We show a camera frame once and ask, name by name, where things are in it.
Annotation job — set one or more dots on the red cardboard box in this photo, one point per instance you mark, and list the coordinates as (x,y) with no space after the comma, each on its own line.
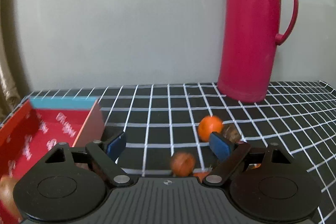
(28,136)

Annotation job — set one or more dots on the beige metal frame post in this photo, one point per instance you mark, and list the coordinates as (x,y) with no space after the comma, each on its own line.
(14,84)

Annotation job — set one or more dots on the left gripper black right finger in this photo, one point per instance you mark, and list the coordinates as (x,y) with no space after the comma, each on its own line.
(236,157)

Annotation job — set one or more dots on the black white grid tablecloth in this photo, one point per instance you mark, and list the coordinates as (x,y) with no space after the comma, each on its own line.
(160,120)

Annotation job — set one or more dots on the large orange tangerine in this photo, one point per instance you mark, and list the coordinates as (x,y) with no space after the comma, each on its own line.
(253,166)

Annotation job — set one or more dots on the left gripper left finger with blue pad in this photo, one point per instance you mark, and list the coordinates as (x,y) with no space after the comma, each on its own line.
(92,165)

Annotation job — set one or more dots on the magenta plastic thermos jug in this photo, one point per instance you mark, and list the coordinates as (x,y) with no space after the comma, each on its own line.
(251,37)

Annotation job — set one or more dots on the far small tangerine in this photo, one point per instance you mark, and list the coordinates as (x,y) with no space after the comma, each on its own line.
(208,125)

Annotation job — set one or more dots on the red-orange small fruit far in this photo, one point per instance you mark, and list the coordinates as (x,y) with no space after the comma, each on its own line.
(182,164)

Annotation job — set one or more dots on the brown kiwi fruit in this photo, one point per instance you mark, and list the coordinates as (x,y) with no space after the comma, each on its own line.
(7,188)

